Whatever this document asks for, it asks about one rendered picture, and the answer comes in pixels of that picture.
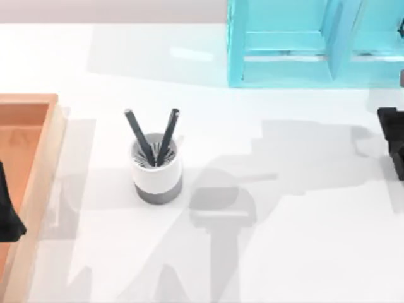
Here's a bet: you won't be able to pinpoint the light blue rack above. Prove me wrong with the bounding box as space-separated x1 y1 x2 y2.
226 0 404 89

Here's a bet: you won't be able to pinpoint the dark grey pen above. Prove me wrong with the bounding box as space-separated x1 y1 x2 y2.
123 108 156 167
155 108 181 166

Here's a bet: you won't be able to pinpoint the white and grey pen holder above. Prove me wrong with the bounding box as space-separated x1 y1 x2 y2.
131 132 184 205

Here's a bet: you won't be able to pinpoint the shallow salmon-coloured box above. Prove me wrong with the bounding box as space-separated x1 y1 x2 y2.
0 93 67 276

